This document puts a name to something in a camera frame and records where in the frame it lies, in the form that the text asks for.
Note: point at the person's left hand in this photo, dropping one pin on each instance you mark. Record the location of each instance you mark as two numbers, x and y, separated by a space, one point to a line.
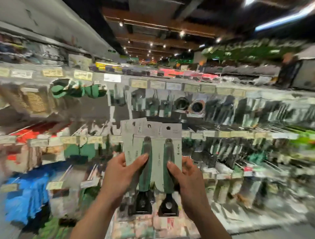
118 180

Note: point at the person's right hand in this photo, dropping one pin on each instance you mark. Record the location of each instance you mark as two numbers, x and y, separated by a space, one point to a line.
189 184

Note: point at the carded green-handled tools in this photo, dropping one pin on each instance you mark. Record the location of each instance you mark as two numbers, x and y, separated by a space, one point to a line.
145 147
170 130

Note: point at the black headed green peeler packet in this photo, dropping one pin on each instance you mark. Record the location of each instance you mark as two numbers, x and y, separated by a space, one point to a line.
126 135

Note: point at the kitchen tools display rack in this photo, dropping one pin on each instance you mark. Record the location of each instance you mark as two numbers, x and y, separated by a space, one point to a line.
162 79

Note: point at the rows of hanging utensil packets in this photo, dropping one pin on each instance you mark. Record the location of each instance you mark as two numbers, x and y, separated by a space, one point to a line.
236 113

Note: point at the green foliage ceiling decor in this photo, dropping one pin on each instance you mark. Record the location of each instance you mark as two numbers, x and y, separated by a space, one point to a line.
251 49

